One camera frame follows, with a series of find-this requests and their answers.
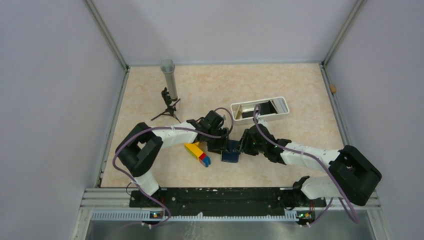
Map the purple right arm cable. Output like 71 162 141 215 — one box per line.
253 104 360 226

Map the black card in tray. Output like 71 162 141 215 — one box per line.
242 101 278 118

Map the red blue toy brick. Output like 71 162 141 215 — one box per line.
198 153 211 168

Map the small brown cork piece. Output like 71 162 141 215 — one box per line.
329 84 337 94

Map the aluminium frame rail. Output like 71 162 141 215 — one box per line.
319 0 367 145
84 0 129 188

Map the yellow green toy brick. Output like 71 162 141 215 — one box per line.
184 142 204 160

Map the white card tray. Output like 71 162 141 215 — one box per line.
230 96 290 126

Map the aluminium frame rail right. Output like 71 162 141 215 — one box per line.
319 0 367 145

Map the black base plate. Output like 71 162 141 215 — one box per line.
129 187 327 217

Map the dark blue card holder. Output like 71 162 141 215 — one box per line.
221 140 240 163

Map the grey microphone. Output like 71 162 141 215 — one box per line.
160 58 178 102

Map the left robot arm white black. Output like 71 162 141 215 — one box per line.
114 110 233 207

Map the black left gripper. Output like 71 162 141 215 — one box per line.
205 126 231 155

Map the black mini tripod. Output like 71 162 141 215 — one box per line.
151 87 181 123

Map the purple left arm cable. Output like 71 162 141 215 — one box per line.
111 107 235 228

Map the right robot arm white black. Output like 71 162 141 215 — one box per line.
236 123 382 206

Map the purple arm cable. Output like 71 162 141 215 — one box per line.
253 104 360 226
111 107 235 228

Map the aluminium frame rail left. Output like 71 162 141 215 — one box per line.
84 0 129 188

